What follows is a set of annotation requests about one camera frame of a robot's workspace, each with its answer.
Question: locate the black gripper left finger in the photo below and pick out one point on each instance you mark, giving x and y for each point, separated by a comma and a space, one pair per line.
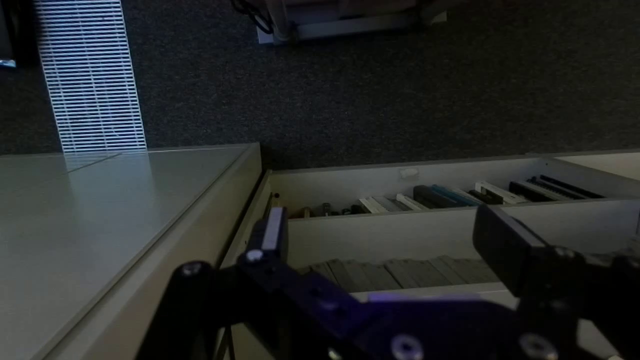
271, 233

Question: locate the white bookshelf unit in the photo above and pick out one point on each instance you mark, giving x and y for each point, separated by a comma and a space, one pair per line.
89, 240

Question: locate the white window blind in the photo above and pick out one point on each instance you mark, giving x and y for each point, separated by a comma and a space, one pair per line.
89, 76

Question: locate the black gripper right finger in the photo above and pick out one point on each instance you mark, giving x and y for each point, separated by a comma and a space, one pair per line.
513, 250

